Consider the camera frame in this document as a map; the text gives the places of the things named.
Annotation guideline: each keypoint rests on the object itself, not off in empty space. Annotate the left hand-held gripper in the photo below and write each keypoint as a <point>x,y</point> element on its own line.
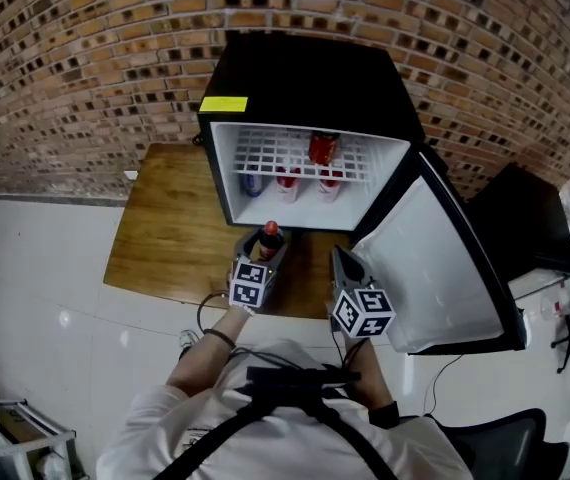
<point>247,285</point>

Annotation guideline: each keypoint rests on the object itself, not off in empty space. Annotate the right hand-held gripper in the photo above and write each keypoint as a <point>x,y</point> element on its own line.
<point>362,313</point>

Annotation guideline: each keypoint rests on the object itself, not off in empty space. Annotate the dark drink bottle red cap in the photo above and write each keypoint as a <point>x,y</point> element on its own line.
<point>270,243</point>

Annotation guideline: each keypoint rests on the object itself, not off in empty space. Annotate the black mini fridge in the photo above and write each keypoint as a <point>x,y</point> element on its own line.
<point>305,78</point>

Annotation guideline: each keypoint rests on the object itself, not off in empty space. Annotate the person's right forearm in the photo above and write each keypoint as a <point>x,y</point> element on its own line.
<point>370,373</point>

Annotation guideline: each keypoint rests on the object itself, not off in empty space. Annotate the black elbow band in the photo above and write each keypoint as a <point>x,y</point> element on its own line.
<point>385,414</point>

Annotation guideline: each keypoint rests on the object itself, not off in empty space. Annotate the person's left forearm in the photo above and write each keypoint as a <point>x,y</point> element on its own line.
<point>210,353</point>

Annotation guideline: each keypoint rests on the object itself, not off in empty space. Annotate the blue drink can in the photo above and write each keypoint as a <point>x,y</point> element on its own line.
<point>252,184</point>

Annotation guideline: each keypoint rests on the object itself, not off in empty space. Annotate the black fridge door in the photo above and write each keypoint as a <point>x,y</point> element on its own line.
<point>430,268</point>

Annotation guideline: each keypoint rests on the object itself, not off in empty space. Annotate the red drink can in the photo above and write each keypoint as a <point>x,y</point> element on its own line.
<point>323,149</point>

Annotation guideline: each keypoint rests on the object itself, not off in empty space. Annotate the black wristband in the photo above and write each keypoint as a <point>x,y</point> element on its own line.
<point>220,338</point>

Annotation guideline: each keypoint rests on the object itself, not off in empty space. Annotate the wooden table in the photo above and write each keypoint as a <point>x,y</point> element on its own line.
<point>170,218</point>

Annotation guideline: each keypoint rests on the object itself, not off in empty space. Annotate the yellow sticker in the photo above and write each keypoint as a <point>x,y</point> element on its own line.
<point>223,104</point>

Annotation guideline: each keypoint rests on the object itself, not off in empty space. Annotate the black chest harness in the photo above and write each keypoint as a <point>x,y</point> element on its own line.
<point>245,423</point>

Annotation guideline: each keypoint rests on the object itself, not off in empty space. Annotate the black cabinet box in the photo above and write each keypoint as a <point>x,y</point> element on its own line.
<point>520,218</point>

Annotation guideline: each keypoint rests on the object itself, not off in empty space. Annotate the white side table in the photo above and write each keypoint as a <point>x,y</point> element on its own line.
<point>540,280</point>

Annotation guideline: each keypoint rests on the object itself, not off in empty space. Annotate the person's white shirt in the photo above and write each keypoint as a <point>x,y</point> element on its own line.
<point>175,433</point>

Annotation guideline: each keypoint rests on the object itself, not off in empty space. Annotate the black office chair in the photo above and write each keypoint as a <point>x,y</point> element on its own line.
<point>505,448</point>

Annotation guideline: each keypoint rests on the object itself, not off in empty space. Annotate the white storage rack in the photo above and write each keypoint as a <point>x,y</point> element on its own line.
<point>20,443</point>

